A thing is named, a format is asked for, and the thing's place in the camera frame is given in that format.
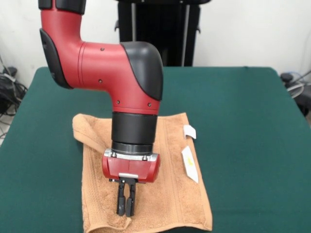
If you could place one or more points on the dark green table cloth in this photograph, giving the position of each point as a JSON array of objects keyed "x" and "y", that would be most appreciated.
[{"x": 243, "y": 121}]

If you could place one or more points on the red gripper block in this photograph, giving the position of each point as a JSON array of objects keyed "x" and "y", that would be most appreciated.
[{"x": 131, "y": 170}]

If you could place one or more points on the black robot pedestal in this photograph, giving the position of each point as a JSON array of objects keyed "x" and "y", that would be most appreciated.
[{"x": 179, "y": 24}]

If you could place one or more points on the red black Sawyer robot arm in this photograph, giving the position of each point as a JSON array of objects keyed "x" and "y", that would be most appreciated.
[{"x": 109, "y": 72}]

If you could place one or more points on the tan terry towel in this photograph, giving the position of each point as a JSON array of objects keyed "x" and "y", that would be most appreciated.
[{"x": 170, "y": 194}]

